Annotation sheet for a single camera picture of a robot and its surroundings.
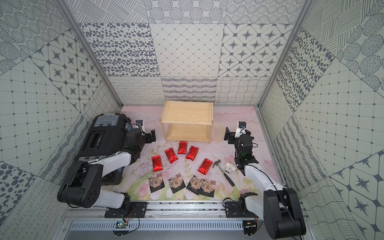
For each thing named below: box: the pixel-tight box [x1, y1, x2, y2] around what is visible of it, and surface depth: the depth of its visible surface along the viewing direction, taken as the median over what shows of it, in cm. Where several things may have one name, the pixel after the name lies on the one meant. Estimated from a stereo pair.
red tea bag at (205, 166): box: [197, 158, 214, 175], surface depth 88 cm
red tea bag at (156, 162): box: [151, 154, 163, 172], surface depth 91 cm
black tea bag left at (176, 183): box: [168, 172, 186, 194], surface depth 84 cm
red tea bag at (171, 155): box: [164, 147, 179, 164], surface depth 92 cm
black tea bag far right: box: [199, 178, 216, 198], surface depth 83 cm
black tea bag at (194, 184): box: [186, 175, 202, 196], surface depth 83 cm
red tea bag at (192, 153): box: [185, 145, 199, 161], surface depth 95 cm
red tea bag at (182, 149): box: [177, 141, 188, 155], surface depth 96 cm
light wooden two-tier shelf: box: [160, 100, 214, 144], surface depth 92 cm
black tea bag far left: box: [148, 172, 165, 194], surface depth 85 cm
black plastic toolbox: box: [77, 113, 133, 162], surface depth 86 cm
